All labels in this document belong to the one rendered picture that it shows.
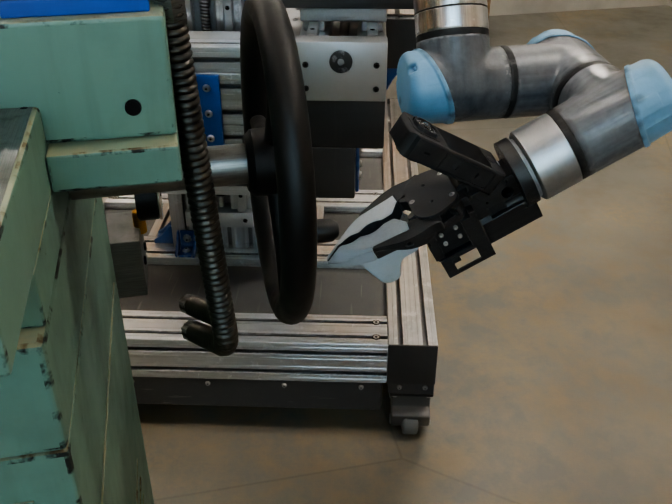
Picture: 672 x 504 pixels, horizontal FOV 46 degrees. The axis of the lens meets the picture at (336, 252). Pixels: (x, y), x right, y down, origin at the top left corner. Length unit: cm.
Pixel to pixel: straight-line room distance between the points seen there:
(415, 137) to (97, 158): 28
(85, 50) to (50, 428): 26
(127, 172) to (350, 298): 102
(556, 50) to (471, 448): 91
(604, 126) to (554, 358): 110
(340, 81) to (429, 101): 41
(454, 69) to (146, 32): 34
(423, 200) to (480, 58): 16
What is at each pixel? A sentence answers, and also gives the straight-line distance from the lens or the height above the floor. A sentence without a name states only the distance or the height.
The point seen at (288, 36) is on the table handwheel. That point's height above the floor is 94.
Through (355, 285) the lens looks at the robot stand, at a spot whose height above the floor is 21.
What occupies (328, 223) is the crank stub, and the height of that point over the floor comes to 72.
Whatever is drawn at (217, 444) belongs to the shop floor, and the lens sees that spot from 158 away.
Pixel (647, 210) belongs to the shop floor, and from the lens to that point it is 252.
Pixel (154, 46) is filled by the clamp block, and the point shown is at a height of 94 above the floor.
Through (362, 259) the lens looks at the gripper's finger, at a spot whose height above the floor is 70.
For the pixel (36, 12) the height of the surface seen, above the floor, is 96.
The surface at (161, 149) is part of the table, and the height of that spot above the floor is 87.
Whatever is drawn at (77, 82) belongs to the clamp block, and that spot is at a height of 92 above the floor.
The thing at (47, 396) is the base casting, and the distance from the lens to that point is 55.
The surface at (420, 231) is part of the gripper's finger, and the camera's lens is 75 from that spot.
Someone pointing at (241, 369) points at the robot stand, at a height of 15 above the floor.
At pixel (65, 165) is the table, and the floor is 86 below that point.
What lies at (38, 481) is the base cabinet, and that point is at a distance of 60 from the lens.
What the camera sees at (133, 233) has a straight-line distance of 100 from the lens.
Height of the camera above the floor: 110
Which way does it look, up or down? 31 degrees down
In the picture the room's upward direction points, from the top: straight up
